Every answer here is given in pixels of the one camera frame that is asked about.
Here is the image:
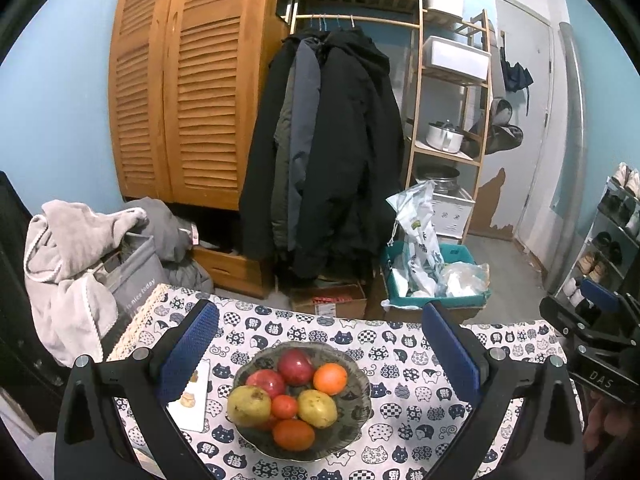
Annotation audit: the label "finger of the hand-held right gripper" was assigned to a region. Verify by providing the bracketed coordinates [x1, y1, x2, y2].
[539, 295, 627, 362]
[580, 278, 640, 334]

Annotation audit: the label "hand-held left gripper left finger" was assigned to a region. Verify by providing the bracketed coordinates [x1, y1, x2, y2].
[54, 299, 221, 480]

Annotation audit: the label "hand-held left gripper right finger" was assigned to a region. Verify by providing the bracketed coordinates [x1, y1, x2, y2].
[422, 301, 586, 480]

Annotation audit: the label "green yellow mango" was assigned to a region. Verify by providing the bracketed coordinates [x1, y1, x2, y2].
[227, 385, 272, 428]

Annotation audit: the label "red apple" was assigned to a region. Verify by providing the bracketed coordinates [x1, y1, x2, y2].
[246, 370, 287, 398]
[277, 349, 316, 387]

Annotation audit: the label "green glass bowl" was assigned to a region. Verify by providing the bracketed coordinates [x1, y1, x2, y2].
[232, 342, 372, 462]

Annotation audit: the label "small tangerine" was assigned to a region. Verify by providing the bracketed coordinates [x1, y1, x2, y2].
[271, 395, 299, 420]

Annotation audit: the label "large orange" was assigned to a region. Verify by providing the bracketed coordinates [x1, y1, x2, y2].
[272, 418, 316, 452]
[313, 363, 349, 395]

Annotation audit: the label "person's right hand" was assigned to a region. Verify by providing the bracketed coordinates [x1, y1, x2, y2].
[585, 389, 640, 457]

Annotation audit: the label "rows of assorted shoes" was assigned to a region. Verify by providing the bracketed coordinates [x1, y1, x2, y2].
[562, 162, 640, 311]

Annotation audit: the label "cat print tablecloth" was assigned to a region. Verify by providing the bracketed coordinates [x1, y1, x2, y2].
[107, 282, 586, 480]

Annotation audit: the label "grey shoe rack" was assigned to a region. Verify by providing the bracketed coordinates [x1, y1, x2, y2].
[555, 162, 640, 312]

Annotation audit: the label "white card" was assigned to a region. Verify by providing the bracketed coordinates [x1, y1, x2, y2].
[167, 360, 212, 434]

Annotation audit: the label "clear plastic bag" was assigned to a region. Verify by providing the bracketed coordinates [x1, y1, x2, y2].
[440, 262, 491, 299]

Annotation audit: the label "wooden drawer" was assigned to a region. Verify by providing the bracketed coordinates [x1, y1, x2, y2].
[192, 245, 274, 299]

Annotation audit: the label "grey laundry basket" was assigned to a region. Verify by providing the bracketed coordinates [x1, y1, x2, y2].
[92, 235, 169, 342]

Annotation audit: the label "teal box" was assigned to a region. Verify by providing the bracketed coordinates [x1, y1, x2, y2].
[380, 242, 491, 309]

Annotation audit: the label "grey clothes pile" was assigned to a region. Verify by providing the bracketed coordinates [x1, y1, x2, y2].
[125, 197, 216, 294]

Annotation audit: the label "white printed rice bag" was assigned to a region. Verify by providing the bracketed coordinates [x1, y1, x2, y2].
[387, 180, 446, 297]

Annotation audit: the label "small open cardboard box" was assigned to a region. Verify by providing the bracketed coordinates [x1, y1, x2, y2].
[290, 282, 369, 319]

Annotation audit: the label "grey metal pipe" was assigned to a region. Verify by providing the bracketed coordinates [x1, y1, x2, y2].
[547, 22, 589, 294]

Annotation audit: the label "white perforated basket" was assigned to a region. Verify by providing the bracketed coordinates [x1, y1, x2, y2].
[432, 187, 476, 239]

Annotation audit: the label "light grey door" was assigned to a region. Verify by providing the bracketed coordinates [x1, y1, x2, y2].
[492, 0, 556, 242]

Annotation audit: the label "steel pot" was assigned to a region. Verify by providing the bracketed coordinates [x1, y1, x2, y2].
[417, 165, 460, 194]

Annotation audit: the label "black upright panel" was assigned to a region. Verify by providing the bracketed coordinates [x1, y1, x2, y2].
[0, 170, 67, 432]

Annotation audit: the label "black jacket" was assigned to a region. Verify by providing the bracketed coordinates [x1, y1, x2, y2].
[239, 35, 301, 262]

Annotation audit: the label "grey hanging bag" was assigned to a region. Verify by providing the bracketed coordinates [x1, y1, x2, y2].
[482, 99, 525, 156]

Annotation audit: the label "wooden shelf rack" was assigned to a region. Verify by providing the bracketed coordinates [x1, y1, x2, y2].
[402, 0, 494, 247]

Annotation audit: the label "white pot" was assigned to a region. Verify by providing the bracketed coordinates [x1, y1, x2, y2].
[426, 120, 467, 154]

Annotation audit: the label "black hooded coat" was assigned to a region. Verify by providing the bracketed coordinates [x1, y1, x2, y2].
[292, 27, 407, 282]

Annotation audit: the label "wooden louvered wardrobe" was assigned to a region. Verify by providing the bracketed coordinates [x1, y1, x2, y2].
[108, 0, 292, 212]

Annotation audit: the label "grey jacket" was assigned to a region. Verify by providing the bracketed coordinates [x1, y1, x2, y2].
[272, 40, 322, 256]

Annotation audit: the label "white storage bin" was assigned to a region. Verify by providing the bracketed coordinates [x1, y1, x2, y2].
[422, 37, 491, 81]

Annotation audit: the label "wooden clothes rail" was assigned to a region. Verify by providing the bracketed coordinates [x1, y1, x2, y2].
[277, 0, 426, 29]

